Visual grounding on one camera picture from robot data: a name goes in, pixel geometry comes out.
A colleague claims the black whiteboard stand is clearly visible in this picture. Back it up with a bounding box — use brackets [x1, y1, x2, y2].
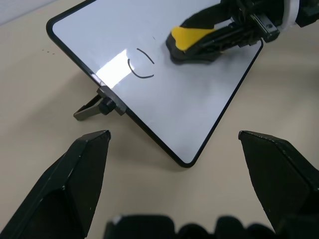
[73, 85, 127, 123]

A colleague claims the yellow and black eraser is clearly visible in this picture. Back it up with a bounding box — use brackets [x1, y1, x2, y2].
[165, 25, 223, 66]

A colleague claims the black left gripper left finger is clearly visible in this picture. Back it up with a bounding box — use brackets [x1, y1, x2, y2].
[0, 129, 112, 239]

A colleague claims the white whiteboard with black frame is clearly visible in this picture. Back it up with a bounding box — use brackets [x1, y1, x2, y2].
[46, 0, 265, 168]

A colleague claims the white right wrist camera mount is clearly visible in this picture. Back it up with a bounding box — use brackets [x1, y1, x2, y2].
[278, 0, 301, 32]

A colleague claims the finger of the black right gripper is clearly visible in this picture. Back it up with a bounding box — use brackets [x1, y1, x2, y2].
[184, 22, 260, 57]
[180, 0, 240, 29]

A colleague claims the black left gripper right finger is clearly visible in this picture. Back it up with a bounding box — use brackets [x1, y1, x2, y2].
[238, 130, 319, 235]

